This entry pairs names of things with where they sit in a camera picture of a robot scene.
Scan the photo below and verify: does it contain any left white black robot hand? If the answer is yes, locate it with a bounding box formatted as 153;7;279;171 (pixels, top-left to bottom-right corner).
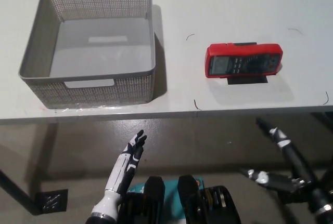
91;129;148;219

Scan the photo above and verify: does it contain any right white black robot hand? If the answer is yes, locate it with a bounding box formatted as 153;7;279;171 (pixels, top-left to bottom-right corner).
240;116;320;204

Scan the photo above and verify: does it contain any red digital multimeter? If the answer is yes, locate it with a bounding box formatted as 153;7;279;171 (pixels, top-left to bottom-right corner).
207;42;284;79

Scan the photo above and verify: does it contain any black table foot plate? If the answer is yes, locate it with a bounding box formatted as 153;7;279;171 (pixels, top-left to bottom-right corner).
34;189;69;214

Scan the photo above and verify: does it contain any black metal table leg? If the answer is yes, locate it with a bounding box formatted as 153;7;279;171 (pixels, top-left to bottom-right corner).
0;168;39;216

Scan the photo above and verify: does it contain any black tape patch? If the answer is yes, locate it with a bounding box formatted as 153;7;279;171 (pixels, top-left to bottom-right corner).
225;74;269;86

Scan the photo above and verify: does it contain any grey perforated plastic basket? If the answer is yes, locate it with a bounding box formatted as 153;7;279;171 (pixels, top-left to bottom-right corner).
18;0;157;110

